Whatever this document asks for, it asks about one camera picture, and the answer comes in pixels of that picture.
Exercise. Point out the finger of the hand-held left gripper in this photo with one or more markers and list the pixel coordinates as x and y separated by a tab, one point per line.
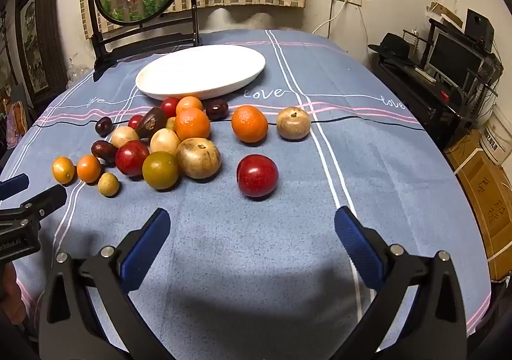
14	186
46	200

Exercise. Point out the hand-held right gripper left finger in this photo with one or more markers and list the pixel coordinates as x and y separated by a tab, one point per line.
148	240

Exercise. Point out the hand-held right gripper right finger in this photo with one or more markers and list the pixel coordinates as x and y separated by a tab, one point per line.
358	242

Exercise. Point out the yellow kumquat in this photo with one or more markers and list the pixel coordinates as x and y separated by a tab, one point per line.
63	170

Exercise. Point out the orange kumquat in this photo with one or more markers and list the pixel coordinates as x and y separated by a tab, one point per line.
88	168

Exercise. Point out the small yellow tan fruit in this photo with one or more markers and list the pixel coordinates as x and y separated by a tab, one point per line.
108	184

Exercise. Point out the yellow green citrus fruit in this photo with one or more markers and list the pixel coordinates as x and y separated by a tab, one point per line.
160	170

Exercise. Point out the dark brown oblong fruit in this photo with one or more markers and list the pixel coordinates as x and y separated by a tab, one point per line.
103	150

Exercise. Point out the large red plum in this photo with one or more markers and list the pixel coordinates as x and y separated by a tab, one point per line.
132	158
257	176

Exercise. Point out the dark purple plum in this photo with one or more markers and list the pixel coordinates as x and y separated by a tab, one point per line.
103	126
217	109

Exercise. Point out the large tan round fruit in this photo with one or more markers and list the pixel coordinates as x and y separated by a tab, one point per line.
199	158

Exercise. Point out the pale tan smooth fruit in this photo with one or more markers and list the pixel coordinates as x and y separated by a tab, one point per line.
124	137
164	142

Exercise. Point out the large dark brown fruit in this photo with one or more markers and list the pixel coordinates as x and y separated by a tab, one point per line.
148	122

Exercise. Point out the red cherry tomato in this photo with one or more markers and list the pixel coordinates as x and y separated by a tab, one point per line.
135	121
169	106

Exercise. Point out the large orange mandarin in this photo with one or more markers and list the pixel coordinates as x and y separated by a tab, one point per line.
192	124

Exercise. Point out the white oval plate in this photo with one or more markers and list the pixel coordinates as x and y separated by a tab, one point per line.
200	71

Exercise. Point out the person's left hand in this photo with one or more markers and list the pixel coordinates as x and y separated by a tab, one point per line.
8	292

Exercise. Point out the blue striped tablecloth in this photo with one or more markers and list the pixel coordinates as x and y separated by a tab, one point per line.
256	232

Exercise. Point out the clear plastic bag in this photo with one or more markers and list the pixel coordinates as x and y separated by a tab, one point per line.
76	73

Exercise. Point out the brown cardboard box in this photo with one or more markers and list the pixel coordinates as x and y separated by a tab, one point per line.
484	200

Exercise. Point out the small orange citrus fruit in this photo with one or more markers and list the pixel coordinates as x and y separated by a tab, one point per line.
189	103

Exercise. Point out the dark framed picture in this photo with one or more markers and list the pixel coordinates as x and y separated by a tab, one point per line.
34	43

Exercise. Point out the black monitor and desk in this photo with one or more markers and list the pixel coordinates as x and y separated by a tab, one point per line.
420	99

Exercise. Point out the small red object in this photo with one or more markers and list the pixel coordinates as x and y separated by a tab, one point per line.
444	95

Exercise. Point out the white plastic bucket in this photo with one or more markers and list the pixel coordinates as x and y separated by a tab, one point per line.
498	135

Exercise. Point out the white remote control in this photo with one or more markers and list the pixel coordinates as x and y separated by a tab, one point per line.
424	73

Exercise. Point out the black hat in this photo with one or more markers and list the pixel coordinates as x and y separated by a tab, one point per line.
394	48

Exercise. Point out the computer monitor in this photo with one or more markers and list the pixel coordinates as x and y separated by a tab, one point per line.
456	57

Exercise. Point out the flat cardboard piece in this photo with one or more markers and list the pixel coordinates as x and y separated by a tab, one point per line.
444	13

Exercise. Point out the black speaker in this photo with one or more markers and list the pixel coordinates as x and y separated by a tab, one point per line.
478	27

